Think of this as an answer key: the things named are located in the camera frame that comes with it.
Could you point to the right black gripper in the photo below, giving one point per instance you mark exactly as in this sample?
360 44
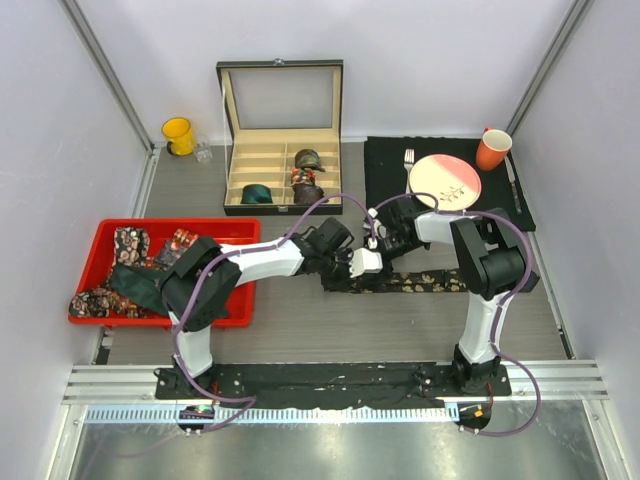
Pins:
387 265

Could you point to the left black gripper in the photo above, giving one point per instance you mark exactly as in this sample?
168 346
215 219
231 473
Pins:
344 281

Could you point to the black gold leaf tie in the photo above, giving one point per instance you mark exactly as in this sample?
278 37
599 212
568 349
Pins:
390 281

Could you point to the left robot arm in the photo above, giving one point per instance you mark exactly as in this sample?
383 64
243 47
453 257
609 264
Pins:
197 286

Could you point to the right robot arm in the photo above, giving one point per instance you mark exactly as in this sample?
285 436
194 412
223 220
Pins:
494 262

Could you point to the pink cream plate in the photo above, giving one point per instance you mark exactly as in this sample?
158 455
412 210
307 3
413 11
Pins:
452 181

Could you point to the rolled dark maroon tie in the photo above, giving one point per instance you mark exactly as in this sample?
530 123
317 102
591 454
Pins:
307 194

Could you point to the silver fork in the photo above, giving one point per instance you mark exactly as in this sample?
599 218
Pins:
408 162

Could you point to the rolled orange floral tie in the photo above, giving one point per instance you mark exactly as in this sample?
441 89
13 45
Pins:
303 176

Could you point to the black placemat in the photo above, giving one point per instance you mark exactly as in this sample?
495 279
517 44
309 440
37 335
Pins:
385 175

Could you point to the rolled green blue tie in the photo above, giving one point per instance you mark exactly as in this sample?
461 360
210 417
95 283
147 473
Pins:
256 194

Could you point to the black tie storage box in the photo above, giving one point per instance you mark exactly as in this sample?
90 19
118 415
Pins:
273 109

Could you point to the silver knife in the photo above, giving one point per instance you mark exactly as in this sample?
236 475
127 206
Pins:
512 180

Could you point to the orange mug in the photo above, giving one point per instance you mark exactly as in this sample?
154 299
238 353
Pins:
494 146

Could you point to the orange striped rolled tie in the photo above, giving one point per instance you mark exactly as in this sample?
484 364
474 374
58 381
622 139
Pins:
183 238

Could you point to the clear glass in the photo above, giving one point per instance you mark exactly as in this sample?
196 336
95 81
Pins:
202 149

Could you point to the dark green leaf tie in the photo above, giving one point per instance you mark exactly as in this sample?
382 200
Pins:
140 285

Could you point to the yellow mug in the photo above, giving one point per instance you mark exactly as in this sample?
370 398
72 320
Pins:
179 135

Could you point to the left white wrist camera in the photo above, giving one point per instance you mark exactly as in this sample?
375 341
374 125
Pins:
364 261

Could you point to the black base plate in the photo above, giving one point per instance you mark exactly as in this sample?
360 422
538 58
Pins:
325 386

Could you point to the aluminium front rail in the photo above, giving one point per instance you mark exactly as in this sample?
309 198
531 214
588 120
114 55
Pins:
126 394

